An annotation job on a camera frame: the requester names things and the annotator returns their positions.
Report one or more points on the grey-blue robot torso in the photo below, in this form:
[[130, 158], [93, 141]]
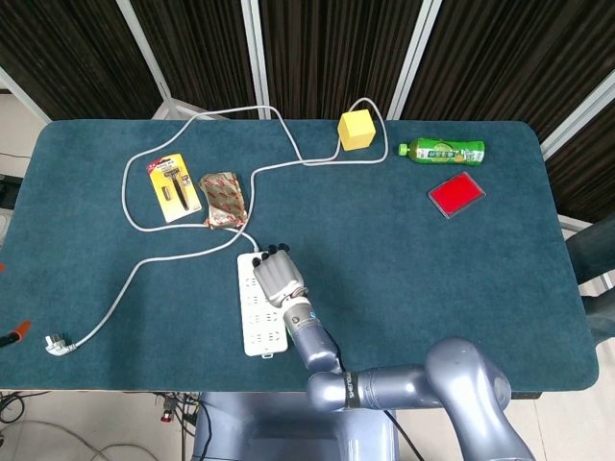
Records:
[[269, 422]]

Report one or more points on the gold red foil packet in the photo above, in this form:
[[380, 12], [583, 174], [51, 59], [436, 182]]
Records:
[[223, 201]]

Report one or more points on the green drink bottle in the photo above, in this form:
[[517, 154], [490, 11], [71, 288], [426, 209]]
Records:
[[442, 152]]

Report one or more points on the yellow foam cube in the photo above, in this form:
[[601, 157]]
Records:
[[358, 132]]

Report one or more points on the red ink pad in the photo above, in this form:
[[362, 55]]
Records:
[[456, 194]]

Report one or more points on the white power strip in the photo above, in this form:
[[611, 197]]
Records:
[[254, 331]]

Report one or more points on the blue felt table mat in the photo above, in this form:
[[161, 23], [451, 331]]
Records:
[[384, 230]]

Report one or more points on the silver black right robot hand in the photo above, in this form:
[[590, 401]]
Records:
[[281, 281]]

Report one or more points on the black table control panel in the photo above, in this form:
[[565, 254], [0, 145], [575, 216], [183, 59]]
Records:
[[528, 395]]

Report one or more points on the razor in yellow blister pack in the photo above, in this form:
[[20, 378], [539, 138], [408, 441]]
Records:
[[161, 192]]

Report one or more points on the red emergency stop button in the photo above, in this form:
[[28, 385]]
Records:
[[166, 416]]

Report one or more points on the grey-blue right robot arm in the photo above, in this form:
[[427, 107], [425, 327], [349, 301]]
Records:
[[312, 341]]

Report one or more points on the black floor device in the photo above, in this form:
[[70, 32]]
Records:
[[7, 192]]

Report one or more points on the dark grey chair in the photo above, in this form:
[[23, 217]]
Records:
[[596, 245]]

